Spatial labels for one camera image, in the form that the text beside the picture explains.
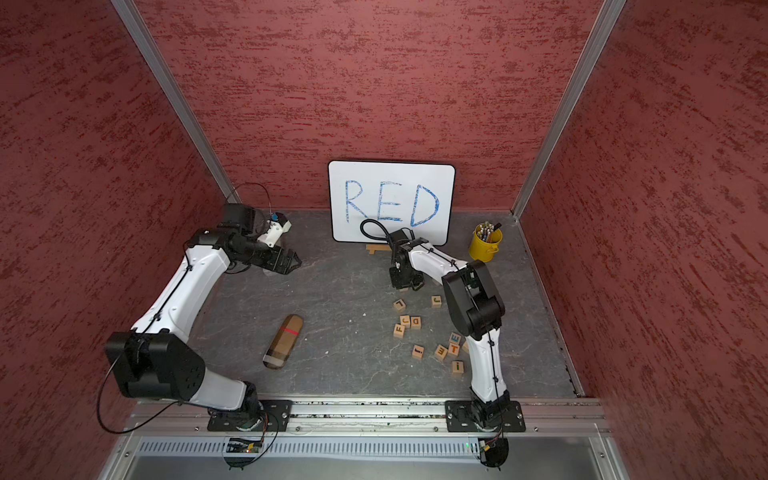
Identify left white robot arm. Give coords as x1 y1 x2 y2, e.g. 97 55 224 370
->
105 227 301 431

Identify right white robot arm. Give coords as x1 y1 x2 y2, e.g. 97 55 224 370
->
388 237 511 430

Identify wooden block letter i front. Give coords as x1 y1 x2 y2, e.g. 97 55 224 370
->
451 361 465 376

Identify wooden board stand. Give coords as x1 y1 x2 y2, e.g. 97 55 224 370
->
365 243 391 255

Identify white dry-erase board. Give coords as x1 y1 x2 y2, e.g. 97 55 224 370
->
328 160 456 246

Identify yellow pen cup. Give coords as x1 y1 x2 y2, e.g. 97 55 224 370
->
469 224 503 263

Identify brown plaid pencil case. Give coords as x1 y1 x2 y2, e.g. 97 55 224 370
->
262 314 304 370

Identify wooden block left of T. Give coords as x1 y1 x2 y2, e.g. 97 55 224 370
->
434 345 448 362

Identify pens in cup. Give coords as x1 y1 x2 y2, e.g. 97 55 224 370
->
475 221 502 243

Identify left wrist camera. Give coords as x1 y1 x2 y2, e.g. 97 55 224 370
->
258 212 292 248

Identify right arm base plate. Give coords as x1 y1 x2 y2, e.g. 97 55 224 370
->
444 400 527 433

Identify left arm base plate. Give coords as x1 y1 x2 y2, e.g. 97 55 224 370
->
207 399 293 433

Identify aluminium front rail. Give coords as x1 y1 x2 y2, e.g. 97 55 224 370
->
122 395 610 438

